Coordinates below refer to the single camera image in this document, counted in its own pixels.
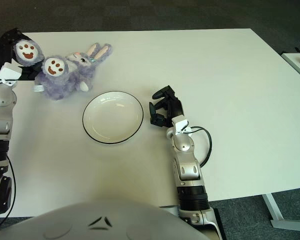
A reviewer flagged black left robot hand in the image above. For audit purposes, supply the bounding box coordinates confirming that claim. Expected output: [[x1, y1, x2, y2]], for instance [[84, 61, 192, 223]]
[[0, 27, 45, 82]]

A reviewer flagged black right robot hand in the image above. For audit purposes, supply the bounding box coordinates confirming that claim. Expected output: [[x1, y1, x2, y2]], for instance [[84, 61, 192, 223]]
[[148, 84, 185, 128]]

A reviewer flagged purple plush bunny doll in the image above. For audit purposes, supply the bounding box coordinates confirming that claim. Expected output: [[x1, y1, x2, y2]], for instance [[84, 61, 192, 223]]
[[13, 39, 113, 101]]

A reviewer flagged white plate with black rim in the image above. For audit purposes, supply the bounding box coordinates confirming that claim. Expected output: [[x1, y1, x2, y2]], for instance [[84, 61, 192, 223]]
[[81, 91, 144, 145]]

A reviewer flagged white right wrist connector box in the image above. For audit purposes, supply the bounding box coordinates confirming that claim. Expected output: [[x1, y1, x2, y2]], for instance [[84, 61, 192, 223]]
[[171, 116, 193, 136]]

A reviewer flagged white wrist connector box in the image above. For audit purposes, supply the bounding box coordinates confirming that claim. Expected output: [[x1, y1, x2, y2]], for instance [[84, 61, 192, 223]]
[[0, 62, 23, 88], [171, 116, 193, 136]]

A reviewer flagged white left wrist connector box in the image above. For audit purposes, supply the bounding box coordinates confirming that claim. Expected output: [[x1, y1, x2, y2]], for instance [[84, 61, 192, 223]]
[[0, 62, 23, 88]]

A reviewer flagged white side table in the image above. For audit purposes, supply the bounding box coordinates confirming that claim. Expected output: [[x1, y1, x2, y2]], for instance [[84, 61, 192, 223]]
[[281, 51, 300, 85]]

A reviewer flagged grey robot torso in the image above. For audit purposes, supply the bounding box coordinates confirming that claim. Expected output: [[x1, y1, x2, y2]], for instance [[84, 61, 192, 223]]
[[0, 201, 211, 240]]

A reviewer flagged white table leg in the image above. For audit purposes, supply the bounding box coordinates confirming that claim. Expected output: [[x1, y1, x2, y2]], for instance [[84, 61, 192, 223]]
[[261, 192, 300, 230]]

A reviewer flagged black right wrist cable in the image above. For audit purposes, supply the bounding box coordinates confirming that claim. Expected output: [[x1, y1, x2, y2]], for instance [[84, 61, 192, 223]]
[[187, 126, 213, 168]]

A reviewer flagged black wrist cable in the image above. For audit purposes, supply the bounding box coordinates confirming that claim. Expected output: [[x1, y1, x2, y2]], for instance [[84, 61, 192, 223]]
[[0, 80, 17, 232], [187, 126, 213, 168]]

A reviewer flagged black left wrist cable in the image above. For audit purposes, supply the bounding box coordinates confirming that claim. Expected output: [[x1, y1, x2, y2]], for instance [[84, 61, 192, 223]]
[[0, 80, 17, 232]]

